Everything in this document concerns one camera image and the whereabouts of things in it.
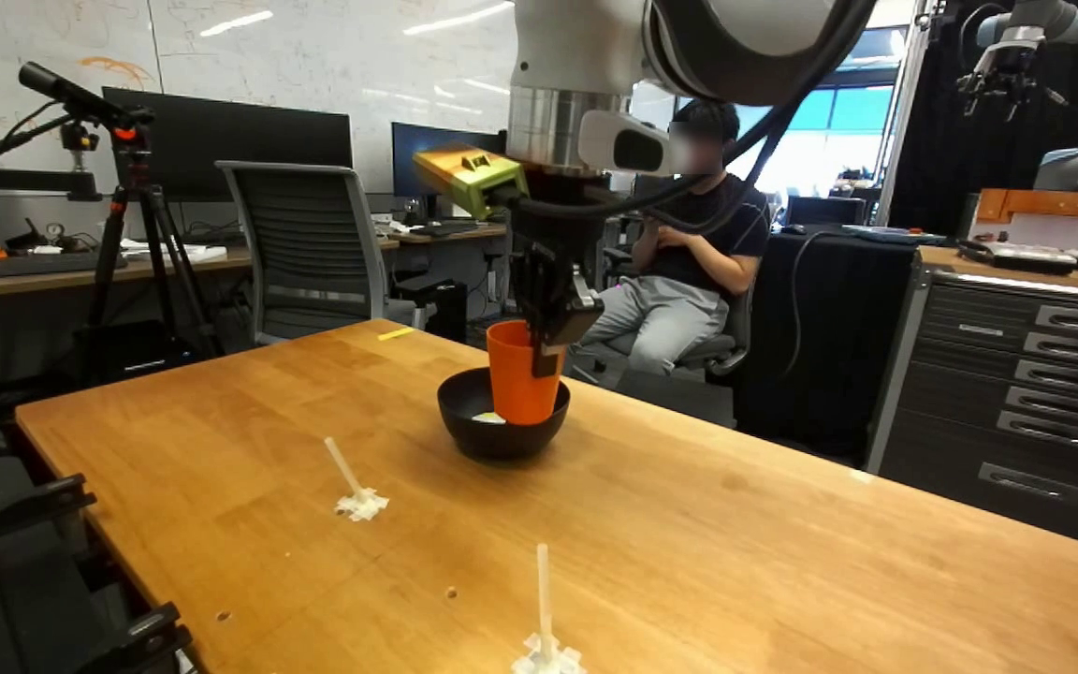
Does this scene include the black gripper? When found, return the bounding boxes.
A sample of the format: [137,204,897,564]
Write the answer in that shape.
[512,163,611,373]

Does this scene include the orange plastic cup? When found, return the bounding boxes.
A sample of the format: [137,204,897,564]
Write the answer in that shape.
[486,319,561,425]

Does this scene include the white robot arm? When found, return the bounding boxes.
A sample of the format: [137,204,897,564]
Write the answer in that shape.
[505,0,875,373]

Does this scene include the black bowl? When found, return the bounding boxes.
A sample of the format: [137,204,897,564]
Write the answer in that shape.
[436,368,569,460]

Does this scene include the seated person in black shirt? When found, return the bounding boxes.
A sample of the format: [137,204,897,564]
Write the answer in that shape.
[584,101,769,373]

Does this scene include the black computer monitor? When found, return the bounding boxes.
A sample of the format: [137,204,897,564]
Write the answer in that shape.
[394,124,520,219]

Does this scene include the grey mesh office chair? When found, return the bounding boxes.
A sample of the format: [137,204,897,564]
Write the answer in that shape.
[220,159,434,344]

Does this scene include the black cloth covered box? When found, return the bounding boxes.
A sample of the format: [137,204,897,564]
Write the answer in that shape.
[734,227,918,463]

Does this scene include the large black monitor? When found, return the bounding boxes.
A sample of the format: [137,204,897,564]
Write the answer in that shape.
[106,87,353,202]

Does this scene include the grey drawer cabinet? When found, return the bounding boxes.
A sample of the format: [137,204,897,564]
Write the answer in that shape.
[868,247,1078,539]

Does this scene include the orange white tray on cabinet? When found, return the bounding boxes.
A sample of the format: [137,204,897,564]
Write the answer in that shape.
[965,186,1078,270]

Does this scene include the black camera tripod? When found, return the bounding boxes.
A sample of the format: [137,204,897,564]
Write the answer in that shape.
[0,59,223,368]

